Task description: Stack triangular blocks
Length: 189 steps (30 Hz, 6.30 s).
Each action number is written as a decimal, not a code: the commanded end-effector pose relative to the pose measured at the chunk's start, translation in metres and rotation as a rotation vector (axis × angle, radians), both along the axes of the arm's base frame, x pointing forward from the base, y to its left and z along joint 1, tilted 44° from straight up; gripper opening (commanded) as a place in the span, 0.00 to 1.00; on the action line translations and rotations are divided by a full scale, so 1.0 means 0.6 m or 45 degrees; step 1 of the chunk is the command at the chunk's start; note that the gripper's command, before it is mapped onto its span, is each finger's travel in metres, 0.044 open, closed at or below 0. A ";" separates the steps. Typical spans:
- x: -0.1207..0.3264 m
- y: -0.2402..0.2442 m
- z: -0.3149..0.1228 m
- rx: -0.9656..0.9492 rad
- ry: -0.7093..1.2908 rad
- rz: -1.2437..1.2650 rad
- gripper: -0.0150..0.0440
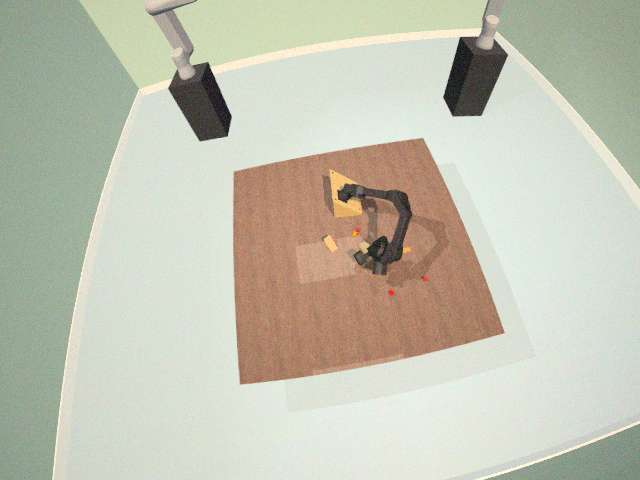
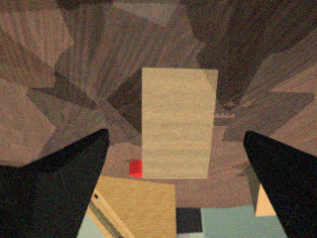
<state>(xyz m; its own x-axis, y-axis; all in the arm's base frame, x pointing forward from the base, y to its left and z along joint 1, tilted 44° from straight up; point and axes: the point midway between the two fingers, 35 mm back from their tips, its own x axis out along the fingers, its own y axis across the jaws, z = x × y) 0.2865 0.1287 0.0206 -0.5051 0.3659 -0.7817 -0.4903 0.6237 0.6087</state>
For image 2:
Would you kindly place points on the red block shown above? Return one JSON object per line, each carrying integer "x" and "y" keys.
{"x": 135, "y": 169}

